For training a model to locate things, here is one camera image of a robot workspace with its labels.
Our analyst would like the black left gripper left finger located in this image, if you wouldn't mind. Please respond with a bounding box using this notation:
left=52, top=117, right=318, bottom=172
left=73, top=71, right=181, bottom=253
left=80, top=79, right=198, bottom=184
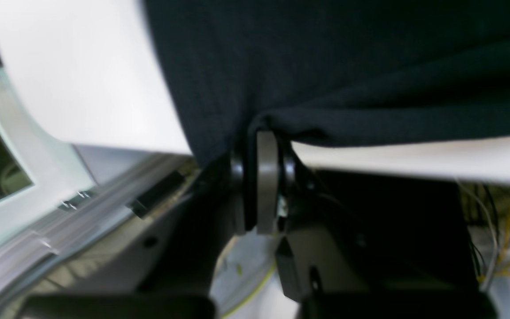
left=20, top=151, right=247, bottom=319

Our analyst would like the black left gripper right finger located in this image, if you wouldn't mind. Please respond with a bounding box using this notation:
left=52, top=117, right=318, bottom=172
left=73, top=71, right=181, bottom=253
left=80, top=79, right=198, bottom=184
left=256, top=132, right=498, bottom=319

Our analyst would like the black T-shirt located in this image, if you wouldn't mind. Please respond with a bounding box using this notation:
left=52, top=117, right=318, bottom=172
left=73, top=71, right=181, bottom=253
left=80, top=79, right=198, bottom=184
left=144, top=0, right=510, bottom=165

